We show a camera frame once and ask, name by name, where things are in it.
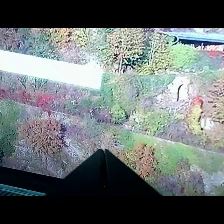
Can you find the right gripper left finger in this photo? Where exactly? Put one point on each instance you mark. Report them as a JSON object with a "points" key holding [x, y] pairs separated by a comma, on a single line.
{"points": [[90, 180]]}

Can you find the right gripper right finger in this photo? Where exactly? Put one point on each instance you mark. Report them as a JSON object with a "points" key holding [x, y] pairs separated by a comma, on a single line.
{"points": [[125, 181]]}

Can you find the silver frame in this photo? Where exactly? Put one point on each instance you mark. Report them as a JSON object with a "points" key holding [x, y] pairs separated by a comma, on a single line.
{"points": [[16, 191]]}

